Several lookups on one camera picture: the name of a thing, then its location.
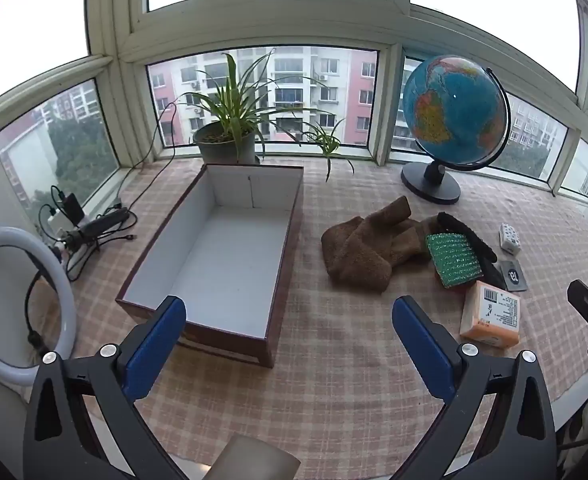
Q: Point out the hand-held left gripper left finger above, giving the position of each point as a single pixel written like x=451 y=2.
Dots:
x=156 y=350

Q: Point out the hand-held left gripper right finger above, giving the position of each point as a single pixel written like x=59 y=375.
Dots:
x=421 y=345

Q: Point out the green scouring sponge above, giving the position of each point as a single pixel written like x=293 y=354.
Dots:
x=454 y=260

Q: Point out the brown cardboard box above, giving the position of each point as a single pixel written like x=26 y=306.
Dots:
x=224 y=260

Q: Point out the brown fluffy towel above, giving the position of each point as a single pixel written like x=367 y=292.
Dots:
x=359 y=250

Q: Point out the orange soap box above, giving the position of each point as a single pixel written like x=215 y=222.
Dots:
x=489 y=320

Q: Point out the checked tablecloth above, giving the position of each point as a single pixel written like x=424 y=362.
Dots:
x=349 y=360

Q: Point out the dark grey card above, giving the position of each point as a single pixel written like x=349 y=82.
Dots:
x=514 y=276

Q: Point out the small white dotted box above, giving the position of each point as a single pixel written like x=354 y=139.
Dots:
x=509 y=237

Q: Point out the black glove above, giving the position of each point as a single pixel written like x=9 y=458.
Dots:
x=479 y=245

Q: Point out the white power strip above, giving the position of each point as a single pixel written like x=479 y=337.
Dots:
x=81 y=260

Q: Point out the white charger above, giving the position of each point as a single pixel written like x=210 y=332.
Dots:
x=56 y=222

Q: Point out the black power bank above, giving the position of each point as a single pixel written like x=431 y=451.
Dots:
x=72 y=207

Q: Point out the potted spider plant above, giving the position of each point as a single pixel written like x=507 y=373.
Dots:
x=226 y=142

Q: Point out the blue globe on black stand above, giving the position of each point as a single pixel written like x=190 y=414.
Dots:
x=454 y=110

